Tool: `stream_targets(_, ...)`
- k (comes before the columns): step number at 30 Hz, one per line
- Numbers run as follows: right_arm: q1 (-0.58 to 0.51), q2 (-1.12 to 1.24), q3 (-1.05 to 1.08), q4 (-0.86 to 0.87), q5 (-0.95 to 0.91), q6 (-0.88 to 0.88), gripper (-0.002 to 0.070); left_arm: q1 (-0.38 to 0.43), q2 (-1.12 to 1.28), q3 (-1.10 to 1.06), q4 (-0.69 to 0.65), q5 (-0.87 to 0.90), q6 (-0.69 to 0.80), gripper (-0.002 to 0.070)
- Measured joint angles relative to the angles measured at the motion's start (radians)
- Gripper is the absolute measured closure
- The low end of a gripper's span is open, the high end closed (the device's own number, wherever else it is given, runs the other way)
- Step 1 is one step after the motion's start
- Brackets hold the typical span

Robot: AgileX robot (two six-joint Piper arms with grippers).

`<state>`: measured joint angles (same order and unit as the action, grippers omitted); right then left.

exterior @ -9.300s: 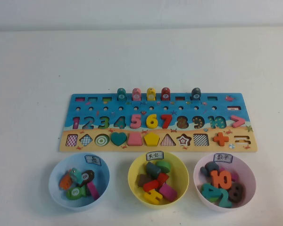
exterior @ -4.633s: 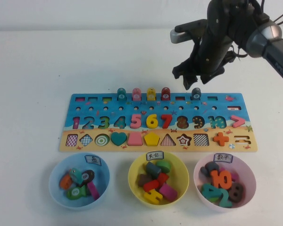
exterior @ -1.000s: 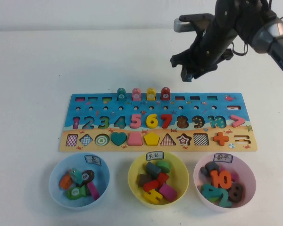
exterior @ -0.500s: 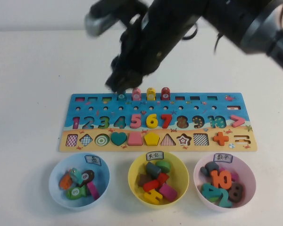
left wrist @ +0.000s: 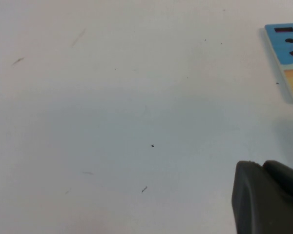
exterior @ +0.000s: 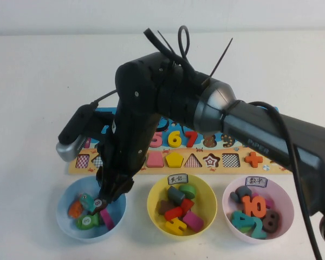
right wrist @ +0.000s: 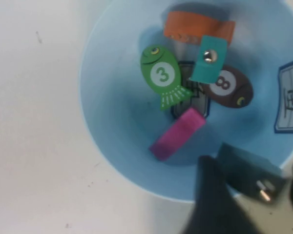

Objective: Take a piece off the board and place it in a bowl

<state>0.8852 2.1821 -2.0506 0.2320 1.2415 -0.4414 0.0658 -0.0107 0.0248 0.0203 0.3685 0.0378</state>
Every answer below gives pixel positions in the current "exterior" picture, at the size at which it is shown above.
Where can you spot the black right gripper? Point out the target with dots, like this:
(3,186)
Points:
(130,140)

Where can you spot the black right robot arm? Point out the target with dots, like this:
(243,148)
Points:
(260,135)

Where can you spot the brown fish piece number eight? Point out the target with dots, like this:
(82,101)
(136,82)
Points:
(98,203)

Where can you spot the teal fish piece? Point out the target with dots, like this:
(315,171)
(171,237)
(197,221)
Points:
(86,201)

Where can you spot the magenta fish piece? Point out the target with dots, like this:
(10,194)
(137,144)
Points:
(107,220)

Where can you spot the blue plastic bowl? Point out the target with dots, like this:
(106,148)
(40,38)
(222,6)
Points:
(67,189)

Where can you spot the orange fish piece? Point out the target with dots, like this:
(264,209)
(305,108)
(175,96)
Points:
(75,210)

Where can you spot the pink wooden trapezoid piece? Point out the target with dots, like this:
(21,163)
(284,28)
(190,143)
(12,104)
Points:
(155,161)

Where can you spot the brown wooden shape piece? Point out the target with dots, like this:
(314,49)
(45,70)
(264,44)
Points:
(165,207)

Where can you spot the grey wooden block piece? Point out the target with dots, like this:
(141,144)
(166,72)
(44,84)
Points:
(175,195)

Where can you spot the yellow wooden pentagon piece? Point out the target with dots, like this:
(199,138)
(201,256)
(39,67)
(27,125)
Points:
(175,160)

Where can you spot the red wooden shape piece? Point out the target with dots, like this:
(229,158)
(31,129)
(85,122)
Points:
(187,205)
(172,214)

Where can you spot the yellow wooden shape piece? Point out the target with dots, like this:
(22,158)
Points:
(174,226)

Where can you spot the green wooden disc piece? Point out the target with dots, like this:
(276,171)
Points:
(189,190)

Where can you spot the magenta wooden block piece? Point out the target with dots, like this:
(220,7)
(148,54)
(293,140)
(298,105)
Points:
(193,220)

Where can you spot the yellow plastic bowl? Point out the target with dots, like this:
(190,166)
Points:
(205,195)

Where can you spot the grey wooden number piece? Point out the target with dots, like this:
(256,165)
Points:
(242,191)

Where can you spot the colourful wooden puzzle board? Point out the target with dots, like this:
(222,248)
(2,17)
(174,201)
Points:
(241,151)

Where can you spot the green wooden number piece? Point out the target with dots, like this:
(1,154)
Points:
(245,230)

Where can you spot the orange plus sign piece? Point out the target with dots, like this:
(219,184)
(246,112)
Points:
(254,160)

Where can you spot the magenta wooden number piece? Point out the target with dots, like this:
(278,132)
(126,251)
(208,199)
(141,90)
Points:
(269,203)

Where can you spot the pink plastic bowl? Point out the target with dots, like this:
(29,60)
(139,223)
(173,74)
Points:
(284,200)

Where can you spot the pink wooden number five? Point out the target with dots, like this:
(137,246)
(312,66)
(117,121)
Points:
(160,142)

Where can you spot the white handwritten paper label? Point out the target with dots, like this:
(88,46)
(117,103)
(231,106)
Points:
(256,182)
(177,179)

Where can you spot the yellow wooden number six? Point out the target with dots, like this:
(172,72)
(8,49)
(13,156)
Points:
(170,141)

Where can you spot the red wooden number seven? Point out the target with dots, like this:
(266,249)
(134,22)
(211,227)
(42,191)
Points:
(192,141)

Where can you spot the teal wooden number four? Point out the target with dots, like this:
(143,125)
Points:
(237,219)

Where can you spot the teal wooden number two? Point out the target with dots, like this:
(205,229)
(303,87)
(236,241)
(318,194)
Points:
(253,223)

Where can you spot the brown wooden number eight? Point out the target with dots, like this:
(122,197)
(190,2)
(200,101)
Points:
(270,221)

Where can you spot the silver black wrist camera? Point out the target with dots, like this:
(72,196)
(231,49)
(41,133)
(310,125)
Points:
(70,146)

